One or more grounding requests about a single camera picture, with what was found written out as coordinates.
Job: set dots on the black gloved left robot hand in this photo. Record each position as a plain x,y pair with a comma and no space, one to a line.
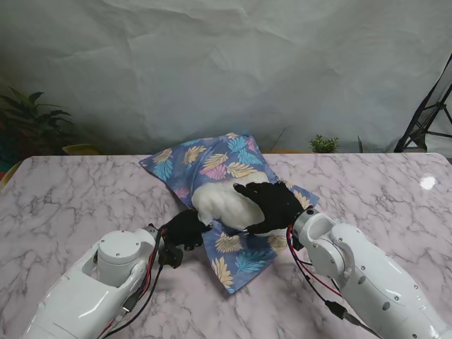
185,229

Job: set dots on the yellow chair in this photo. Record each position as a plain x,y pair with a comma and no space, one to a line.
79,149

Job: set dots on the black tripod light stand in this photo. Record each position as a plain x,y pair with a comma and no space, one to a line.
423,120

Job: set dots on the blue leaf print pillowcase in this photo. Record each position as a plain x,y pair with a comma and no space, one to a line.
219,159

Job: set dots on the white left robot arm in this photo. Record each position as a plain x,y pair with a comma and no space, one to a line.
92,289

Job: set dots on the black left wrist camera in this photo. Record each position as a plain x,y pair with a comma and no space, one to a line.
171,256

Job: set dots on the white pillow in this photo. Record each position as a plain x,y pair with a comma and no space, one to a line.
222,205

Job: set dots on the wrinkled white backdrop sheet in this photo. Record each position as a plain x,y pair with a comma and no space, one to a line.
212,70

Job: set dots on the large green leafy plant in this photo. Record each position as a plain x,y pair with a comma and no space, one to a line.
31,120

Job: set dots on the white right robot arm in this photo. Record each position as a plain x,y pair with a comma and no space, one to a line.
363,268

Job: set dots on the small green potted plant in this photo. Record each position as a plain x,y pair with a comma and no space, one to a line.
323,144

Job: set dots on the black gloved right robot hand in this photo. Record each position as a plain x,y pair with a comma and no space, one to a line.
279,208

